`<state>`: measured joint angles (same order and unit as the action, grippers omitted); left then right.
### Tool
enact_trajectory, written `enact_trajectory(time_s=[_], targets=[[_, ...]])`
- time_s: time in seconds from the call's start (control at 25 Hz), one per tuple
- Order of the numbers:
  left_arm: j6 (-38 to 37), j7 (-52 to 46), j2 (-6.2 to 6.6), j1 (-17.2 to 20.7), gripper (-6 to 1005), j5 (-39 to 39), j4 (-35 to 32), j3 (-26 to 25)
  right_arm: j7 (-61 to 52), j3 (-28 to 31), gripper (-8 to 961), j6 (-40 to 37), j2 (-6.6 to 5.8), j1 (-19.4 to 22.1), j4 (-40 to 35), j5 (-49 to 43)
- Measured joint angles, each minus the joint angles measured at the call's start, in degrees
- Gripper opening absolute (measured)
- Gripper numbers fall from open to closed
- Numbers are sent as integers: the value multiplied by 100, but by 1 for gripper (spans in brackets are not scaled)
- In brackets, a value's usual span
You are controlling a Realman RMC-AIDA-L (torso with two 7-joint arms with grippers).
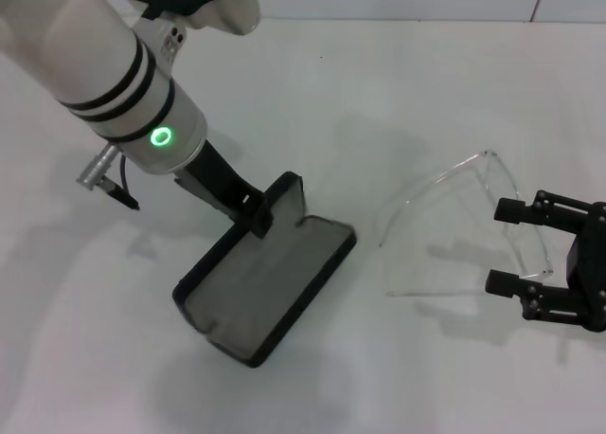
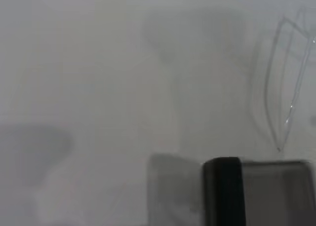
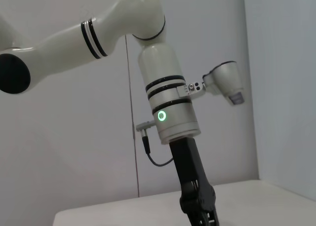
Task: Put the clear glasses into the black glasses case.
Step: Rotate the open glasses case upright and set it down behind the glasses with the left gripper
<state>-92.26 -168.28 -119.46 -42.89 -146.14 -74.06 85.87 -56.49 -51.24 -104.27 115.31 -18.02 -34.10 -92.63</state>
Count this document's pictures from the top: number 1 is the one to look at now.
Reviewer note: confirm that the black glasses case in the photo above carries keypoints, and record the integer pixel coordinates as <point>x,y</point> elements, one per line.
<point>265,282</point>

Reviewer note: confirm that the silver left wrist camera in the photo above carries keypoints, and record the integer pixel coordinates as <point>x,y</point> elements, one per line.
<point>227,7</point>

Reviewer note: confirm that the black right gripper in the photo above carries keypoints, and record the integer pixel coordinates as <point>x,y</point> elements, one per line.
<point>592,273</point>

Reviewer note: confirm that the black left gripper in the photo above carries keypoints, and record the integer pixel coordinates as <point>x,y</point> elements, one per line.
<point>218,178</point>

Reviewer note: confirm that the clear transparent glasses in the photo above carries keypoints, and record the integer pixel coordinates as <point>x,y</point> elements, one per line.
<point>503,178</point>

